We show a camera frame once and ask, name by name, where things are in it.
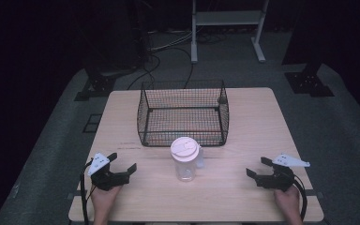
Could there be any person's right hand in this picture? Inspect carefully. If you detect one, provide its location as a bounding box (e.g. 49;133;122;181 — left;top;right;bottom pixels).
273;185;304;225

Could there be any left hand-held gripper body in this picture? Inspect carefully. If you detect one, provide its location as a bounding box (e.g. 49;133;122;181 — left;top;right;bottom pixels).
87;152;130;192

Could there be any right hand-held gripper black cable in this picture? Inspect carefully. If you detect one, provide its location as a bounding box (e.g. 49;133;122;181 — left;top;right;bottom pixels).
292;173;308;221

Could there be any hand-held gripper black cable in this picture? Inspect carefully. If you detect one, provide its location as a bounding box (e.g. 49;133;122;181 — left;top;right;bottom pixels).
292;173;308;221
79;158;96;225

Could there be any white floor cable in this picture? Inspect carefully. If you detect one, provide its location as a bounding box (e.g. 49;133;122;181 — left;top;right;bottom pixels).
148;29;195;53

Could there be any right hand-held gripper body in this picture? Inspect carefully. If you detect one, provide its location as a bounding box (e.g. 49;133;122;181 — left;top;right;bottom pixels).
256;153;311;192

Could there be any white metal desk frame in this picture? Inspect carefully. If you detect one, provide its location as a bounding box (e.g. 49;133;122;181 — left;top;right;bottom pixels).
190;0;271;65

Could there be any left hand-held gripper black cable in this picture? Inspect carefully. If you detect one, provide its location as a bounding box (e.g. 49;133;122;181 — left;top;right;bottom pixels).
79;158;96;225

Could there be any person's left hand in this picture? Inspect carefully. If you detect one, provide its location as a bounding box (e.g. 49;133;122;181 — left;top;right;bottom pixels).
90;184;123;225

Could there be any black metal stand base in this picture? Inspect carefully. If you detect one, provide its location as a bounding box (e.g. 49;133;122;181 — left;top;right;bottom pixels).
73;55;120;102
283;60;336;98

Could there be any clear plastic cup white lid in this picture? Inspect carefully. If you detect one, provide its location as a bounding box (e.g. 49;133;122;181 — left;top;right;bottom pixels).
170;136;205;183

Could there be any black wire mesh basket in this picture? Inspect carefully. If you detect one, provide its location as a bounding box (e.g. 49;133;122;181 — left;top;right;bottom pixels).
136;79;231;148

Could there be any black floor cable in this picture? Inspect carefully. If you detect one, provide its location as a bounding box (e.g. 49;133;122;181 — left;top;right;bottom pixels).
126;46;195;91

